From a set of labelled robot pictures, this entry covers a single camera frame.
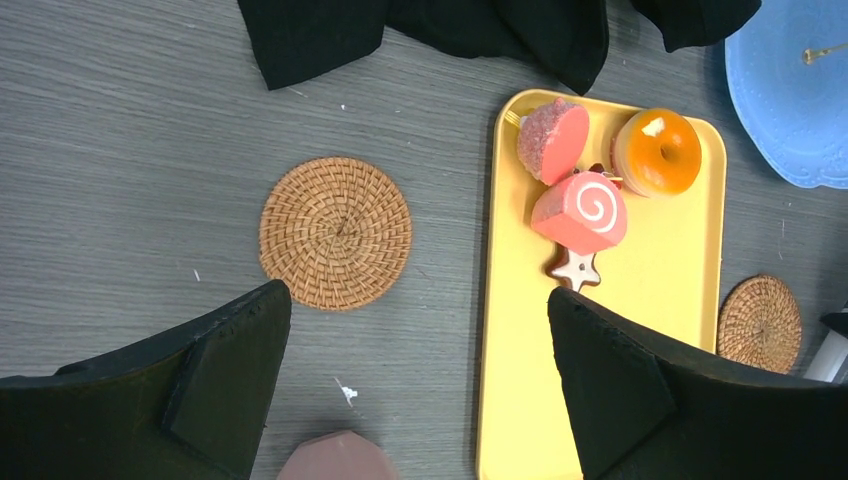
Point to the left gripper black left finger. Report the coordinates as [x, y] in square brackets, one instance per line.
[190, 402]

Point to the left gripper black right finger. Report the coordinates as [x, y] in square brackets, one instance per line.
[643, 405]

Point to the yellow tray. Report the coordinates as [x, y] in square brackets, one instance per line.
[664, 275]

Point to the pink swirl roll cake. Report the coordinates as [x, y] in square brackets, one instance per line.
[585, 213]

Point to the orange donut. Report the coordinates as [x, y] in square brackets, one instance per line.
[657, 153]

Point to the blue three-tier cake stand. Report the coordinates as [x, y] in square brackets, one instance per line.
[786, 70]

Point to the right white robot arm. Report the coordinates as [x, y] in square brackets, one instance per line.
[831, 358]

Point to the right woven coaster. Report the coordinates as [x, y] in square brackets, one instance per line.
[760, 325]

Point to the woven coaster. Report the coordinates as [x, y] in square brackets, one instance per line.
[760, 325]
[337, 230]

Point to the brown star cookie left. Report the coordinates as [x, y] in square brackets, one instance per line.
[573, 270]

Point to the pink mug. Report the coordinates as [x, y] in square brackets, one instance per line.
[338, 456]

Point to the left woven coaster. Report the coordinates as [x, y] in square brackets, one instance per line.
[337, 230]

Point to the red round cake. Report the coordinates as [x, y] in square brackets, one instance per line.
[551, 140]

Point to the black cloth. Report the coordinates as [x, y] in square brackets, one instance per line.
[295, 41]

